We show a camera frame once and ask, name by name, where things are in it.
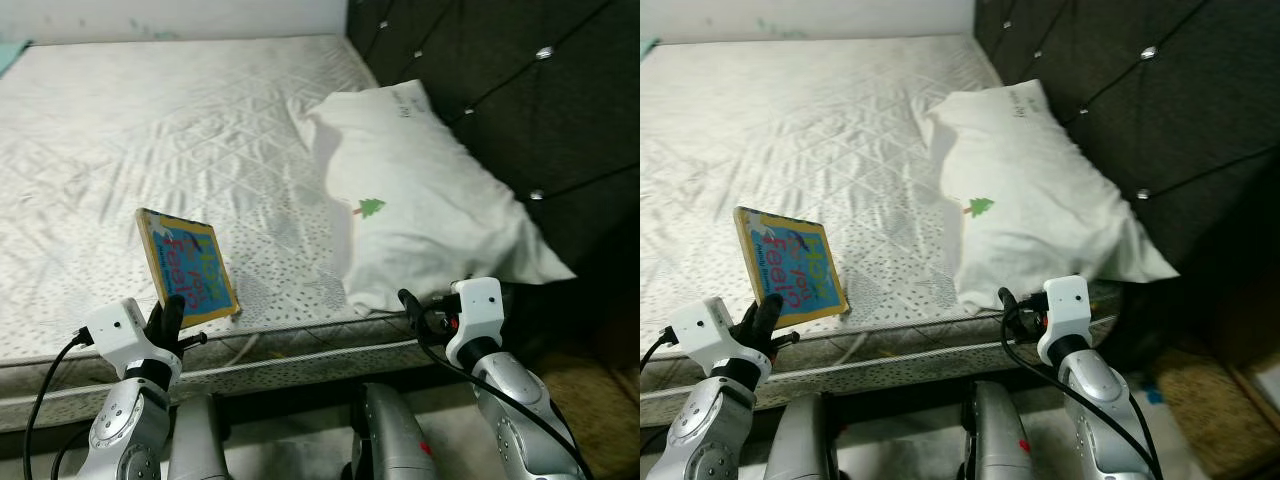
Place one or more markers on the dark bed frame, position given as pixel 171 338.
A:
pixel 900 392
pixel 300 395

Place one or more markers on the grey left robot leg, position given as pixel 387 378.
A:
pixel 805 445
pixel 200 445

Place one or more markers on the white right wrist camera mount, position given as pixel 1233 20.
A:
pixel 1068 303
pixel 478 305

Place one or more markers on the white pillow with green tree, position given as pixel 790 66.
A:
pixel 1050 200
pixel 430 200

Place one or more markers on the brown floor mat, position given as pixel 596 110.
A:
pixel 1200 410
pixel 590 420

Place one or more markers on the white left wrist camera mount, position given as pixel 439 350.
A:
pixel 705 330
pixel 115 330

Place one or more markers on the white quilted mattress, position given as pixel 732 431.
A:
pixel 800 130
pixel 180 130

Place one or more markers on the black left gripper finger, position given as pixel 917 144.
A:
pixel 762 318
pixel 168 318

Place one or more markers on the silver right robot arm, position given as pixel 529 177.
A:
pixel 515 395
pixel 1095 395

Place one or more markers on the grey right robot leg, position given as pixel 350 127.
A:
pixel 395 440
pixel 1000 440

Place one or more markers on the teal blanket with colourful shapes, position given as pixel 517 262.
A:
pixel 10 55
pixel 647 48

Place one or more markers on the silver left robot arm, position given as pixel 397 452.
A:
pixel 125 435
pixel 710 440

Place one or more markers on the black tufted headboard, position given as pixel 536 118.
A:
pixel 1150 100
pixel 520 100

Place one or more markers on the grey robot leg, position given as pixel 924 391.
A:
pixel 1000 440
pixel 200 445
pixel 395 440
pixel 805 445

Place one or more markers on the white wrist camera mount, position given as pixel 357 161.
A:
pixel 705 330
pixel 115 330
pixel 478 305
pixel 1068 303

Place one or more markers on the blue children's picture book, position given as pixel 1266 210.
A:
pixel 800 265
pixel 195 265

